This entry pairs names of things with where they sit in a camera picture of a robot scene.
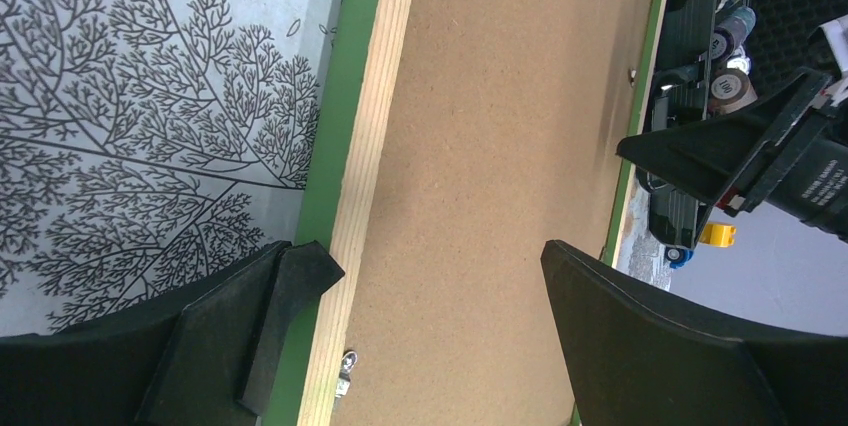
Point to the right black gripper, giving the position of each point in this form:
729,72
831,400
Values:
783,150

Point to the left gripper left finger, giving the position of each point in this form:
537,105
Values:
205,353

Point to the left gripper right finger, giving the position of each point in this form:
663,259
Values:
639,355

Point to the wooden picture frame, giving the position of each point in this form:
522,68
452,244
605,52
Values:
316,371

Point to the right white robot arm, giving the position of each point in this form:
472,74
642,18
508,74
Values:
777,150

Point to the yellow toy block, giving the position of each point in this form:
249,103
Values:
720,235

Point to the black poker chip case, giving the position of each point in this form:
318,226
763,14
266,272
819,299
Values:
696,39

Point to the floral tablecloth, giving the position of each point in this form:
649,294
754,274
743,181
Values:
146,144

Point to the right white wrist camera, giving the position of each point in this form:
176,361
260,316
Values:
828,53

